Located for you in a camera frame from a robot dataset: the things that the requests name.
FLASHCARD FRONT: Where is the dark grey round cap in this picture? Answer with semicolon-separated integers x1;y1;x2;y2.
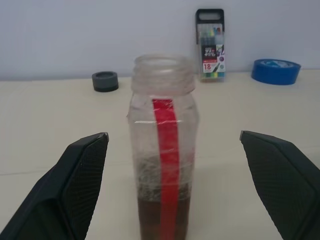
91;70;119;94

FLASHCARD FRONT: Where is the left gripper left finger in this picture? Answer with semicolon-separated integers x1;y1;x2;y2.
0;131;110;240

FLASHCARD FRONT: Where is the blue tape roll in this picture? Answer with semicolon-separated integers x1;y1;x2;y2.
250;58;302;87

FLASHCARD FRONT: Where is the clear bottle with red tape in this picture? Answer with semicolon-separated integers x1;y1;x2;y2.
126;53;201;240

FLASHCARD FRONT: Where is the marker pen set case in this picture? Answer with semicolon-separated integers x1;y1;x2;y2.
195;8;227;84

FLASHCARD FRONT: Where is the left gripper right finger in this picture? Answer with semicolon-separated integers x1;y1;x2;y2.
239;129;320;240

